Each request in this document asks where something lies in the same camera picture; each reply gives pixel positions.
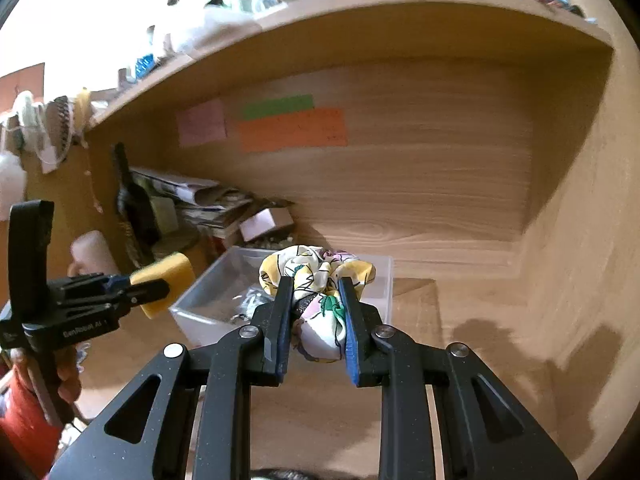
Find orange sticky note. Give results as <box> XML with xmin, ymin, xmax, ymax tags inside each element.
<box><xmin>237</xmin><ymin>108</ymin><xmax>349</xmax><ymax>153</ymax></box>

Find clear plastic storage box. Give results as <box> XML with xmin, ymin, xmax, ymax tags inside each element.
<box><xmin>169</xmin><ymin>246</ymin><xmax>395</xmax><ymax>347</ymax></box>

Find yellow sponge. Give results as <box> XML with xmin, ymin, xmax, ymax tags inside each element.
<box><xmin>129</xmin><ymin>252</ymin><xmax>196</xmax><ymax>320</ymax></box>

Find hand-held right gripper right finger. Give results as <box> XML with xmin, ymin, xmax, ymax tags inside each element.
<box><xmin>338</xmin><ymin>275</ymin><xmax>578</xmax><ymax>480</ymax></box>

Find yellow floral fabric scrunchie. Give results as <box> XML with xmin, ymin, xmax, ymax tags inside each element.
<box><xmin>258</xmin><ymin>245</ymin><xmax>377</xmax><ymax>362</ymax></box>

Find green sticky note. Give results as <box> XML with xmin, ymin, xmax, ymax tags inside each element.
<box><xmin>240</xmin><ymin>94</ymin><xmax>315</xmax><ymax>120</ymax></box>

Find person's left hand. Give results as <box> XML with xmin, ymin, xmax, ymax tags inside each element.
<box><xmin>56</xmin><ymin>346</ymin><xmax>84</xmax><ymax>405</ymax></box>

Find dark glass bottle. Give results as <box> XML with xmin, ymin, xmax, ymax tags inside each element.
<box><xmin>111</xmin><ymin>142</ymin><xmax>163</xmax><ymax>261</ymax></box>

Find white soft toy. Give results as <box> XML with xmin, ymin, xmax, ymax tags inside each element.
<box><xmin>167</xmin><ymin>7</ymin><xmax>261</xmax><ymax>56</ymax></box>

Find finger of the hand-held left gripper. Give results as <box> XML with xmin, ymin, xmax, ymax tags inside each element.
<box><xmin>49</xmin><ymin>272</ymin><xmax>132</xmax><ymax>297</ymax></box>
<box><xmin>62</xmin><ymin>280</ymin><xmax>171</xmax><ymax>317</ymax></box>

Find metal trinkets in box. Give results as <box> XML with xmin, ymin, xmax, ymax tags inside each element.
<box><xmin>227</xmin><ymin>287</ymin><xmax>273</xmax><ymax>323</ymax></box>

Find person's left forearm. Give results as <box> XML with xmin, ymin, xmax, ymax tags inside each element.
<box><xmin>0</xmin><ymin>357</ymin><xmax>63</xmax><ymax>478</ymax></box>

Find white fluffy plush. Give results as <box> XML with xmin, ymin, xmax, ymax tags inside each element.
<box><xmin>0</xmin><ymin>154</ymin><xmax>28</xmax><ymax>213</ymax></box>

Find pink sticky note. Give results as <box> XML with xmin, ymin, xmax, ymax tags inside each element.
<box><xmin>176</xmin><ymin>98</ymin><xmax>227</xmax><ymax>148</ymax></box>

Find pale pink cup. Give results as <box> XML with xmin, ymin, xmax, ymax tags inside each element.
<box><xmin>69</xmin><ymin>230</ymin><xmax>121</xmax><ymax>278</ymax></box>

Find stack of newspapers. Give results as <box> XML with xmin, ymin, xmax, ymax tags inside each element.
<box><xmin>131</xmin><ymin>167</ymin><xmax>261</xmax><ymax>238</ymax></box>

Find woven patterned pouch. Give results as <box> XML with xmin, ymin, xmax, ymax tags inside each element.
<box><xmin>44</xmin><ymin>96</ymin><xmax>77</xmax><ymax>163</ymax></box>

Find wooden desk shelf unit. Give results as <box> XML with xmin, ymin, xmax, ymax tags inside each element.
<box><xmin>25</xmin><ymin>0</ymin><xmax>640</xmax><ymax>480</ymax></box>

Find small cardboard box white label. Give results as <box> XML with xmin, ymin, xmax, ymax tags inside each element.
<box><xmin>239</xmin><ymin>206</ymin><xmax>296</xmax><ymax>243</ymax></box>

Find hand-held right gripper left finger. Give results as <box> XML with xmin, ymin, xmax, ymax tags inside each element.
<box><xmin>48</xmin><ymin>276</ymin><xmax>295</xmax><ymax>480</ymax></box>

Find blue white small bottle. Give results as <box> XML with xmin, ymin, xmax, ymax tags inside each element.
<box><xmin>134</xmin><ymin>52</ymin><xmax>157</xmax><ymax>80</ymax></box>

